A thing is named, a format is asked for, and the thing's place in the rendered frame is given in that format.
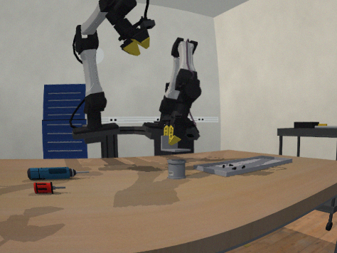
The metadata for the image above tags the blue electric screwdriver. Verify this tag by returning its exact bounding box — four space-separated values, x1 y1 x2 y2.
27 167 89 180

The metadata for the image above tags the red screwdriver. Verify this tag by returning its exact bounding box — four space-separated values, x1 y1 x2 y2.
33 182 65 194

